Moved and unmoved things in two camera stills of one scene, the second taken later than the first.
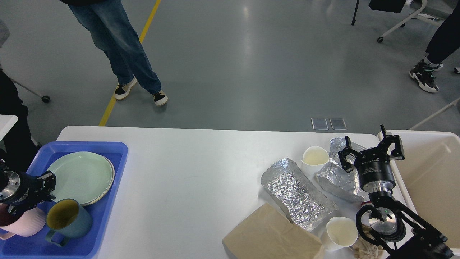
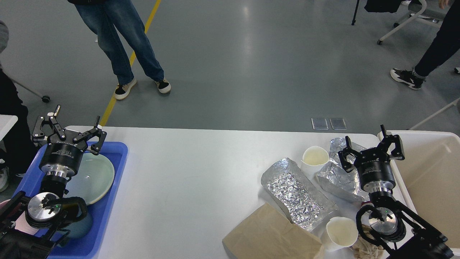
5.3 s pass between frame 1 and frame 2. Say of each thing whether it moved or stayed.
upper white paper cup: stayed
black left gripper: moved
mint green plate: stayed
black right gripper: stayed
